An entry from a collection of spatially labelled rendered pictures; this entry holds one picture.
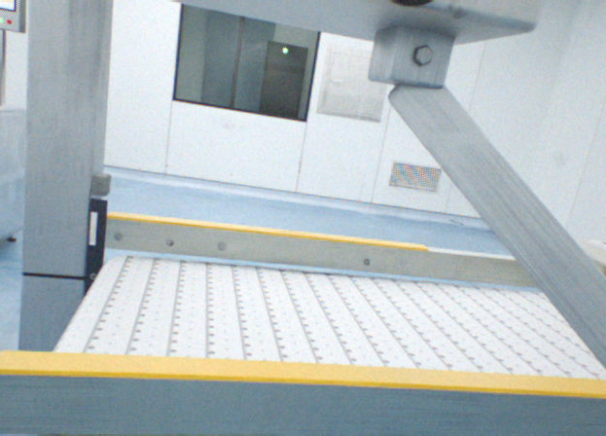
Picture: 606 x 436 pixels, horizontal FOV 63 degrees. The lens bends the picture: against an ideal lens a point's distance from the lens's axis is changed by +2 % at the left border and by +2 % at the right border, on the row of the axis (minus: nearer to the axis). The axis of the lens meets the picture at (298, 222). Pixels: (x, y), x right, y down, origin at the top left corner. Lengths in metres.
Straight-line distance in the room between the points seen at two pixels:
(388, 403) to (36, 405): 0.17
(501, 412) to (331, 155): 5.04
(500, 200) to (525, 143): 5.77
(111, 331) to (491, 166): 0.26
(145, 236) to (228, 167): 4.77
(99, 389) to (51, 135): 0.31
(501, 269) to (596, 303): 0.37
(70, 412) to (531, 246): 0.22
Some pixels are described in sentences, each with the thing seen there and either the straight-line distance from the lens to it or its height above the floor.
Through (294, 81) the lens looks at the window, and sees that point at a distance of 5.23.
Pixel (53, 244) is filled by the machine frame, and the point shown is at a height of 0.86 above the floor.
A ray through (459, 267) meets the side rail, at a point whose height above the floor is 0.88.
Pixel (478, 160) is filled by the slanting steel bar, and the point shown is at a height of 1.02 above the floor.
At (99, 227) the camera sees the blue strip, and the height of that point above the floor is 0.88.
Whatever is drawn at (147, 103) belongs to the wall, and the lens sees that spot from 5.32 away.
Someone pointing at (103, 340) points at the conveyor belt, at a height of 0.86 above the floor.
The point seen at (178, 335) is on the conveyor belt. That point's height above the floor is 0.86.
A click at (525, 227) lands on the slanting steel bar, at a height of 0.99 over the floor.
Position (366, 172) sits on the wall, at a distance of 5.41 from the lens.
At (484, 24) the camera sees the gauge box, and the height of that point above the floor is 1.07.
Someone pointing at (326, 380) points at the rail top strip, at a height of 0.90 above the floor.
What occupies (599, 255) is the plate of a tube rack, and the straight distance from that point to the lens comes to 0.64.
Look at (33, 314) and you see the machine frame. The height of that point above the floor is 0.78.
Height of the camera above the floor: 1.03
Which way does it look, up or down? 13 degrees down
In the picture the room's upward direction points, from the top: 9 degrees clockwise
